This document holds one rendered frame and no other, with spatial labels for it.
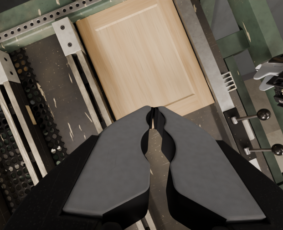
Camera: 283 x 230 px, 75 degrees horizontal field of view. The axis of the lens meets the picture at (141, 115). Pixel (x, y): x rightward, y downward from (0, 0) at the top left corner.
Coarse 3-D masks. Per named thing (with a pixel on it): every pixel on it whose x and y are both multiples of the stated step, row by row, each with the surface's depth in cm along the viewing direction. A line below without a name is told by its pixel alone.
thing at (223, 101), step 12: (180, 0) 68; (180, 12) 68; (192, 12) 68; (192, 24) 68; (192, 36) 68; (204, 36) 68; (192, 48) 71; (204, 48) 68; (204, 60) 68; (204, 72) 69; (216, 72) 68; (216, 84) 68; (216, 96) 68; (228, 96) 68; (216, 108) 72; (228, 108) 68; (228, 132) 70
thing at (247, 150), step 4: (276, 144) 58; (280, 144) 57; (244, 148) 67; (248, 148) 66; (264, 148) 62; (268, 148) 60; (272, 148) 58; (276, 148) 57; (280, 148) 56; (248, 152) 66; (276, 152) 57; (280, 152) 56
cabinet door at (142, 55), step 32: (128, 0) 70; (160, 0) 70; (96, 32) 70; (128, 32) 70; (160, 32) 70; (96, 64) 70; (128, 64) 70; (160, 64) 70; (192, 64) 70; (128, 96) 70; (160, 96) 70; (192, 96) 70
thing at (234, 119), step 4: (260, 112) 57; (264, 112) 56; (268, 112) 56; (236, 116) 66; (248, 116) 62; (252, 116) 61; (256, 116) 60; (260, 116) 57; (264, 116) 56; (268, 116) 56; (232, 120) 66; (236, 120) 66
